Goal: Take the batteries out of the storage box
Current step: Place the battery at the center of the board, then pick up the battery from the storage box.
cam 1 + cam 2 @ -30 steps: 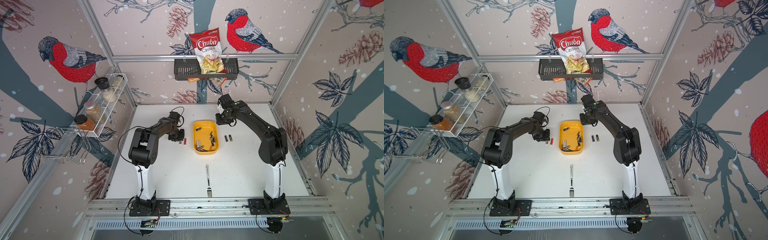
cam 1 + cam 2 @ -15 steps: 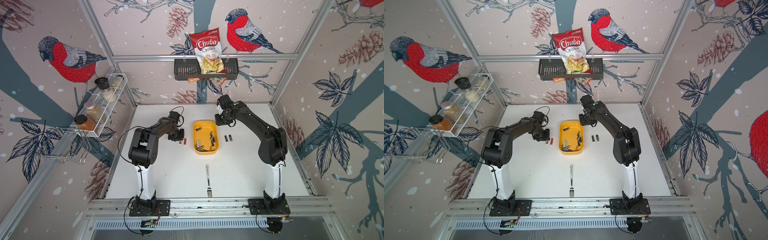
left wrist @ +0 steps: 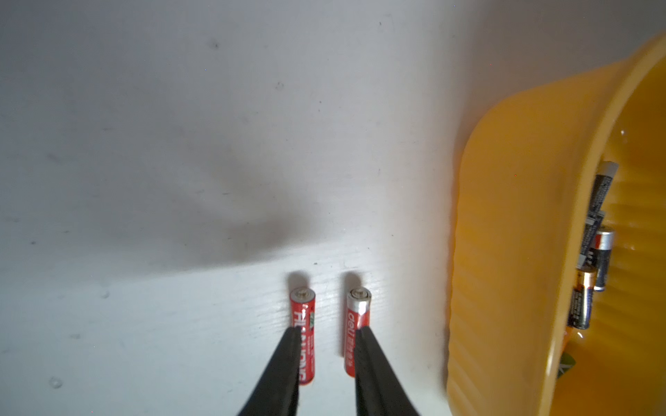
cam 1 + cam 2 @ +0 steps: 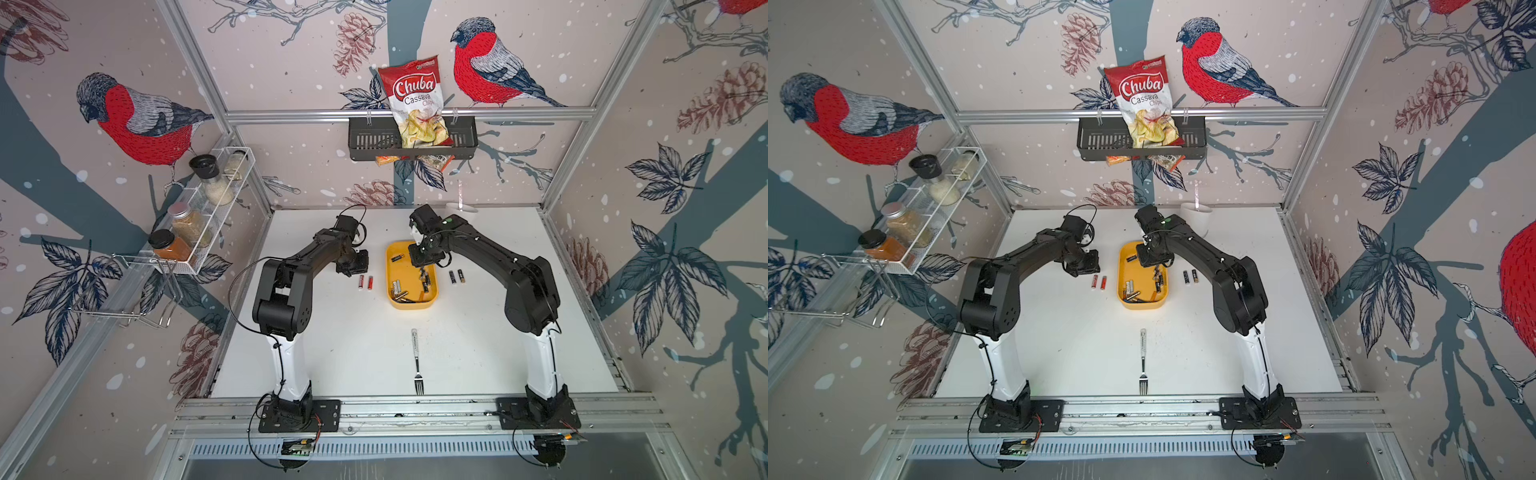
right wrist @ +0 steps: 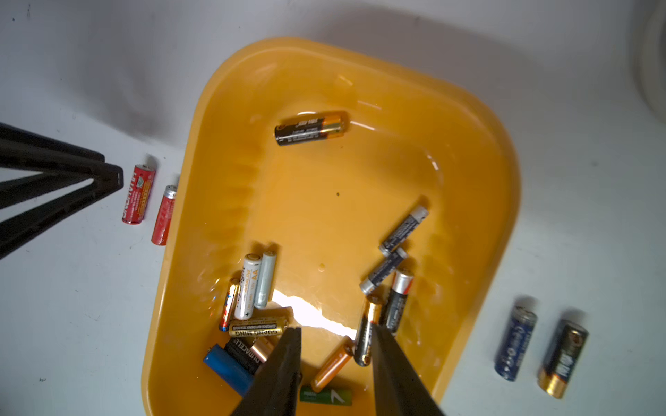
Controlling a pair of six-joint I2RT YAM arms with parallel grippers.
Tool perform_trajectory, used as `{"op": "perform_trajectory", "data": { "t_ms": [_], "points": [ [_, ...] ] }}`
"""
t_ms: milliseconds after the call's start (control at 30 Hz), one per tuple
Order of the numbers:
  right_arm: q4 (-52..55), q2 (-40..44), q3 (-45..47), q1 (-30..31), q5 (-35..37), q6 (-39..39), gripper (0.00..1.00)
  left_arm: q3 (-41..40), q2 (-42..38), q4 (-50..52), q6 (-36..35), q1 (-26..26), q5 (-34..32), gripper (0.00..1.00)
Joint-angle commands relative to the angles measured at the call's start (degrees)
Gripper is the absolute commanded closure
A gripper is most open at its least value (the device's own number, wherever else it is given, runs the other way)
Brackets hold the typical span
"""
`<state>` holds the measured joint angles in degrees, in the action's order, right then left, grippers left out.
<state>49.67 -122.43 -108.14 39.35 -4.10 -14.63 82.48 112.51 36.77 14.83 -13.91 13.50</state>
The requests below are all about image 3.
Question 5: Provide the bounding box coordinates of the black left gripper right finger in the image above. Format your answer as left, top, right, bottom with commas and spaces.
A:
355, 327, 418, 416

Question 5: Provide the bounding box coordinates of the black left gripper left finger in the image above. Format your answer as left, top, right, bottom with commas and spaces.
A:
239, 327, 301, 416

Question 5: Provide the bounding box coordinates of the red silver-top battery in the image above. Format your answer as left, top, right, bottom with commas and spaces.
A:
344, 286, 372, 378

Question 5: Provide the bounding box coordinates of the yellow plastic storage box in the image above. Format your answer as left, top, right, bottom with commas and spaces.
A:
447, 36, 665, 415

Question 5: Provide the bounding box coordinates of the green battery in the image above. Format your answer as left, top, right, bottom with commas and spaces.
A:
557, 352, 577, 379

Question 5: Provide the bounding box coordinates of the gold black AAA battery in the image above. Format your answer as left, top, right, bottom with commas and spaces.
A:
567, 265, 598, 330

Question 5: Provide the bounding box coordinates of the silver black battery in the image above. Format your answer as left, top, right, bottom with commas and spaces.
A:
591, 226, 615, 292

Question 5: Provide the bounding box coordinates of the grey black aaa battery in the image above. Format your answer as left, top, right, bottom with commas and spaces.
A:
576, 211, 605, 269
588, 161, 619, 216

